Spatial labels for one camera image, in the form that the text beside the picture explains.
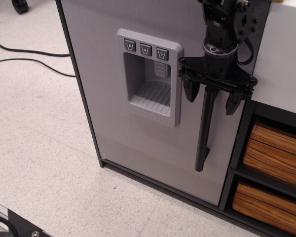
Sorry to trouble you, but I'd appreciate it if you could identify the lower black floor cable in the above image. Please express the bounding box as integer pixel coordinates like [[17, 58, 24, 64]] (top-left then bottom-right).
[[0, 58, 76, 78]]

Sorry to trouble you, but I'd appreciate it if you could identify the upper black floor cable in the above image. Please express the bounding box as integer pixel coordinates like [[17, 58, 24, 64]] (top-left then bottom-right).
[[0, 38, 71, 57]]

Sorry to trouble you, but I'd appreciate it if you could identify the black caster wheel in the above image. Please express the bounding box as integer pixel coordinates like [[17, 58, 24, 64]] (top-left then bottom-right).
[[11, 0, 29, 14]]

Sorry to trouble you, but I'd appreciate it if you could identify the lower wooden striped drawer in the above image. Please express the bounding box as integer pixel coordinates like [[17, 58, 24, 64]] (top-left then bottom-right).
[[232, 183, 296, 236]]

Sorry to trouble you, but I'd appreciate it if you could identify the dark bar door handle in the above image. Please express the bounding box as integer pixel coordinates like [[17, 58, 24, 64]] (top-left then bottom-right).
[[195, 86, 217, 172]]

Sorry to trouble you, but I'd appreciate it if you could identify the wooden striped drawer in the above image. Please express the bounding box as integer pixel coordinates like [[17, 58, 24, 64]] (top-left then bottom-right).
[[243, 123, 296, 188], [232, 183, 296, 236]]

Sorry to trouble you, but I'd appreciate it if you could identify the black floor cable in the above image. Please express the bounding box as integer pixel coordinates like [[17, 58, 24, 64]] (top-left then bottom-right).
[[0, 58, 76, 78], [0, 38, 71, 57]]

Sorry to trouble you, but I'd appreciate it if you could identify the grey water dispenser panel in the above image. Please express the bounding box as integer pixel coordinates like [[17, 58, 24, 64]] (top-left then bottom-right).
[[116, 29, 184, 127]]

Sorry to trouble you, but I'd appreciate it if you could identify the dark grey cabinet frame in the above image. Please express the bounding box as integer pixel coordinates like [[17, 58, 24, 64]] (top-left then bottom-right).
[[54, 0, 296, 237]]

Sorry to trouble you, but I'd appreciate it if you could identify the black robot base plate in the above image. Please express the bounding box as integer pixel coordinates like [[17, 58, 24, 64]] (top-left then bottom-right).
[[7, 209, 51, 237]]

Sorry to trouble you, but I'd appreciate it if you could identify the upper wooden striped drawer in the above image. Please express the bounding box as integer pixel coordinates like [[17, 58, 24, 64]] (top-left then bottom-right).
[[243, 123, 296, 188]]

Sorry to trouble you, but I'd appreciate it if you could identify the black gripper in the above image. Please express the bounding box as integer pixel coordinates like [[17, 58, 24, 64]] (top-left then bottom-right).
[[178, 54, 258, 116]]

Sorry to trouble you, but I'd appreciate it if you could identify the black braided cable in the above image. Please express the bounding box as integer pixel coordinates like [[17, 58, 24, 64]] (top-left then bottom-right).
[[0, 213, 28, 237]]

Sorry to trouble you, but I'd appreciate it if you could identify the white sink front panel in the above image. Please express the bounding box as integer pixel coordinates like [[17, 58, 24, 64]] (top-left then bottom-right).
[[252, 0, 296, 113]]

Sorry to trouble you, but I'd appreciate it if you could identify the grey toy fridge door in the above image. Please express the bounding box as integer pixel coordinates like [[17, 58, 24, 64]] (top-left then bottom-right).
[[59, 0, 271, 207]]

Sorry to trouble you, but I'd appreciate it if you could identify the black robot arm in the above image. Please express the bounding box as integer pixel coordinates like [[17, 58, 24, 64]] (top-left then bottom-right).
[[178, 0, 258, 115]]

